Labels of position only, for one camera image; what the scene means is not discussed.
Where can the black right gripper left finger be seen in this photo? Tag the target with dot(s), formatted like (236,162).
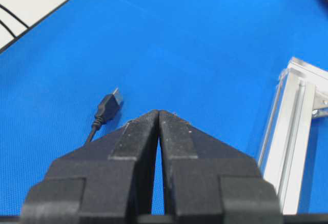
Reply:
(100,182)

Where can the blue table mat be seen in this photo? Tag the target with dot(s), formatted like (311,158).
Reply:
(214,63)

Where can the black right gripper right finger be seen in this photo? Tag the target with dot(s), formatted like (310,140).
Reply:
(208,181)

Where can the silver aluminium extrusion frame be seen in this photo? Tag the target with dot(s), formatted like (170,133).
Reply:
(301,96)

